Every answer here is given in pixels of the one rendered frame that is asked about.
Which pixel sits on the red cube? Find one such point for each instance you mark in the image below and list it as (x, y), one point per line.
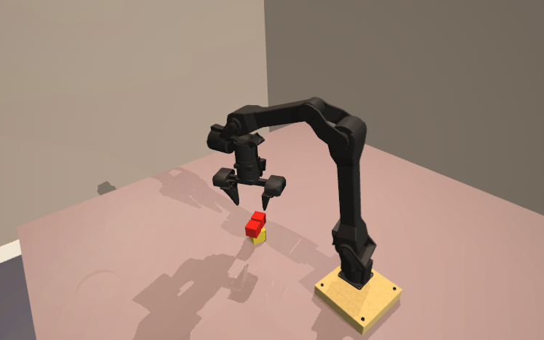
(253, 229)
(259, 217)

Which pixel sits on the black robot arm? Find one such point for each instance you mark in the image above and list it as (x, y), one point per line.
(346, 141)

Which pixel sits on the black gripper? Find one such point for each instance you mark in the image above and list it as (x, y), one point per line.
(248, 174)

